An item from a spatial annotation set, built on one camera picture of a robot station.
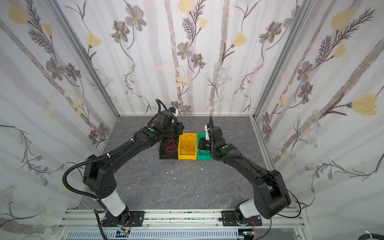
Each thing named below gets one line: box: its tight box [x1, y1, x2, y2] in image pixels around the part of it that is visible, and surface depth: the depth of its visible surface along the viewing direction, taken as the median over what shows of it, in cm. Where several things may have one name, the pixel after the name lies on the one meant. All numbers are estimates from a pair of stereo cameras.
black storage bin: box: [159, 134, 179, 160], surface depth 100 cm
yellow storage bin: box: [177, 132, 197, 160], surface depth 100 cm
